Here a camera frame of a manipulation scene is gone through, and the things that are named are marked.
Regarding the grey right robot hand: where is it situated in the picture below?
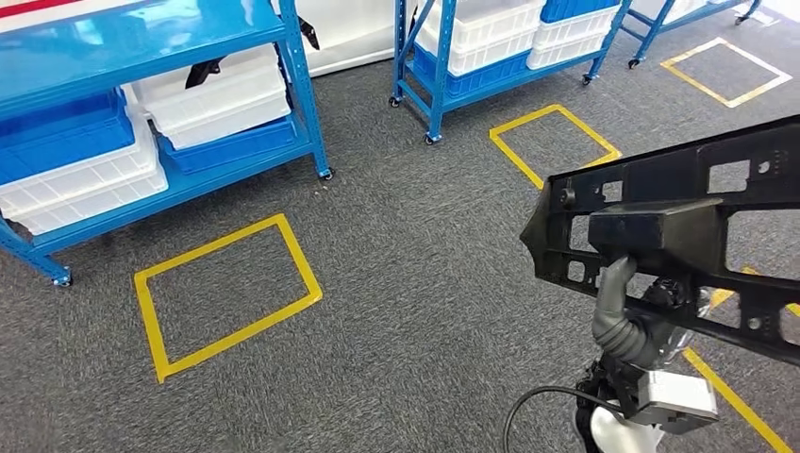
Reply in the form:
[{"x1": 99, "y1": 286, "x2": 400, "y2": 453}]
[{"x1": 593, "y1": 255, "x2": 710, "y2": 370}]

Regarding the black plastic plate frame part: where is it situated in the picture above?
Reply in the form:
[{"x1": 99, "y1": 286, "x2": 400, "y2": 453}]
[{"x1": 520, "y1": 115, "x2": 800, "y2": 369}]

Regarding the large blue metal shelf rack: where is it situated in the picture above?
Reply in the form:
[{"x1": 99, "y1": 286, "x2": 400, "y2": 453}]
[{"x1": 0, "y1": 0, "x2": 336, "y2": 289}]

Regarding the white plastic crate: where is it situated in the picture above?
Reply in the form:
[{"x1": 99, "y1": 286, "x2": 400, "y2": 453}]
[
  {"x1": 415, "y1": 0, "x2": 546, "y2": 55},
  {"x1": 122, "y1": 43, "x2": 286, "y2": 110},
  {"x1": 526, "y1": 31, "x2": 610, "y2": 71},
  {"x1": 446, "y1": 27, "x2": 539, "y2": 77},
  {"x1": 532, "y1": 6, "x2": 620, "y2": 51},
  {"x1": 0, "y1": 115, "x2": 169, "y2": 217},
  {"x1": 0, "y1": 165, "x2": 170, "y2": 238},
  {"x1": 140, "y1": 87, "x2": 292, "y2": 151}
]

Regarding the blue wheeled rack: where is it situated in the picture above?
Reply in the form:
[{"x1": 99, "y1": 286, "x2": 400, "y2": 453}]
[
  {"x1": 625, "y1": 0, "x2": 764, "y2": 70},
  {"x1": 388, "y1": 0, "x2": 632, "y2": 146}
]

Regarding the white car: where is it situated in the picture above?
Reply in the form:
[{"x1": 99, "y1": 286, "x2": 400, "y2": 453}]
[{"x1": 293, "y1": 0, "x2": 405, "y2": 79}]

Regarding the red barrier belt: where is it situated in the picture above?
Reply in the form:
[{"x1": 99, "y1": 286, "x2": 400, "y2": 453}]
[{"x1": 0, "y1": 0, "x2": 86, "y2": 20}]

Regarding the black cable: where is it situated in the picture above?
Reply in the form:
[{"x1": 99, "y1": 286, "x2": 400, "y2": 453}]
[{"x1": 503, "y1": 385, "x2": 620, "y2": 453}]

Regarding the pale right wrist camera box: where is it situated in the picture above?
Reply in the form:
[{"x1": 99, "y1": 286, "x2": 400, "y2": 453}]
[{"x1": 631, "y1": 370, "x2": 720, "y2": 436}]

